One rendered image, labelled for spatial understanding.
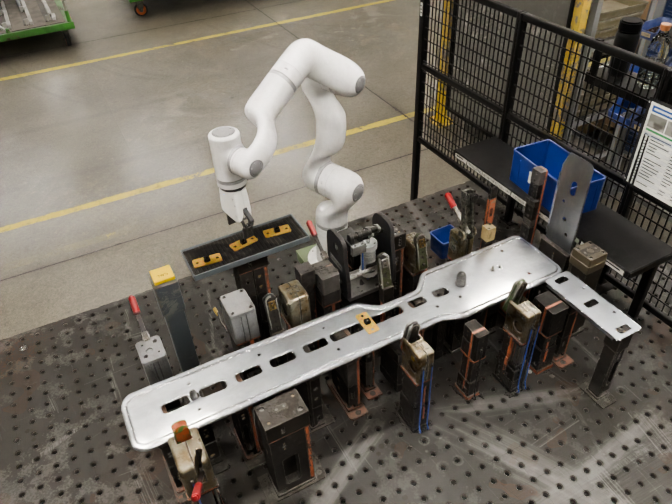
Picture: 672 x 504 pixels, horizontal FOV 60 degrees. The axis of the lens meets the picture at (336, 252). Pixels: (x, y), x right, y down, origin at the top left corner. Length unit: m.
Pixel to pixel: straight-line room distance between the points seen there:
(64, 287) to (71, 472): 1.92
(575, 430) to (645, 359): 0.41
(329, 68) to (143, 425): 1.10
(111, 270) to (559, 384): 2.65
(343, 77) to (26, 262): 2.76
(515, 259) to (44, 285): 2.76
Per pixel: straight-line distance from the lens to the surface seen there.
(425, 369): 1.65
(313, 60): 1.72
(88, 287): 3.69
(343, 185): 1.98
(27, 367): 2.35
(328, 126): 1.90
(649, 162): 2.13
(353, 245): 1.76
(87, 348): 2.30
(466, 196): 1.91
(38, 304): 3.72
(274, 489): 1.78
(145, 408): 1.65
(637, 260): 2.08
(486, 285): 1.89
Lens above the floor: 2.26
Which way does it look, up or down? 39 degrees down
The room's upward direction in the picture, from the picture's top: 3 degrees counter-clockwise
